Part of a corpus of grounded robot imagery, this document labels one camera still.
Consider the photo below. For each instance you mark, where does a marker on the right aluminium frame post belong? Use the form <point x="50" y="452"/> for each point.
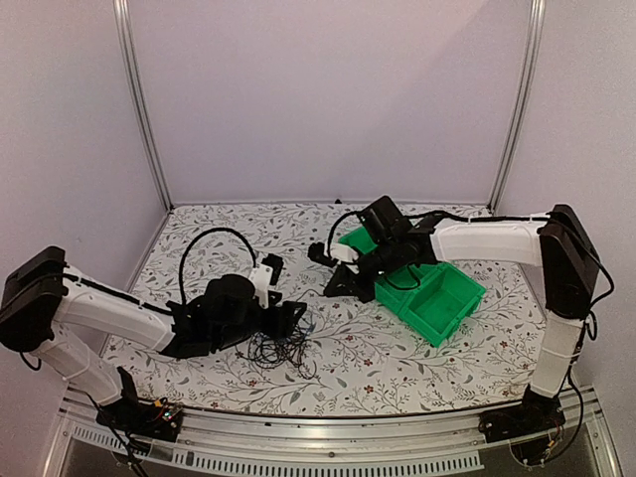
<point x="524" y="89"/>

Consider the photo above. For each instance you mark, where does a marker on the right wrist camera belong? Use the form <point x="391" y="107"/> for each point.
<point x="331" y="255"/>

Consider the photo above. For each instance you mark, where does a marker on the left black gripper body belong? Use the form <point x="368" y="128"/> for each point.
<point x="231" y="336"/>

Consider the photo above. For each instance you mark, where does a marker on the left aluminium frame post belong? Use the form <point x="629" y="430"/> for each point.
<point x="132" y="72"/>

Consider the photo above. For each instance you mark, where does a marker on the aluminium frame post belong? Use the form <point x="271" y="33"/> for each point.
<point x="132" y="72"/>
<point x="524" y="89"/>

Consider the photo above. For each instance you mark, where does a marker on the front aluminium rail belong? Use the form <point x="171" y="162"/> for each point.
<point x="448" y="443"/>

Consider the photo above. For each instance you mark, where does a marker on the green bin left compartment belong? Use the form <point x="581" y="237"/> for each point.
<point x="360" y="241"/>

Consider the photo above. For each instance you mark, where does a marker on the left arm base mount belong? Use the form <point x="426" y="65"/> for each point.
<point x="160" y="419"/>

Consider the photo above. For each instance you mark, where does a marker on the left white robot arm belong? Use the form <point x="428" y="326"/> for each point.
<point x="46" y="295"/>

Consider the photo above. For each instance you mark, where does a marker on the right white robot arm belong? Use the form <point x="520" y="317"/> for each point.
<point x="554" y="241"/>

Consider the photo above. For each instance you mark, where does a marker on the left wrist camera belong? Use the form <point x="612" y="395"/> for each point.
<point x="264" y="278"/>

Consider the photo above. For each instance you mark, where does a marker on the green bin compartment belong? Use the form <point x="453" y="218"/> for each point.
<point x="445" y="297"/>
<point x="360" y="241"/>

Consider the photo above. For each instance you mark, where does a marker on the green bin right compartment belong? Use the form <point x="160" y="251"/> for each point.
<point x="445" y="297"/>

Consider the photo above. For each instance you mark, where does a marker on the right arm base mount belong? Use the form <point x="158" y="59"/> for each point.
<point x="538" y="422"/>

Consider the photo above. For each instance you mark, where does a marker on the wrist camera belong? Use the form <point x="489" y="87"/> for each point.
<point x="264" y="278"/>
<point x="331" y="255"/>

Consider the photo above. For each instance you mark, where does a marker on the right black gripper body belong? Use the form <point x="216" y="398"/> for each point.
<point x="386" y="258"/>

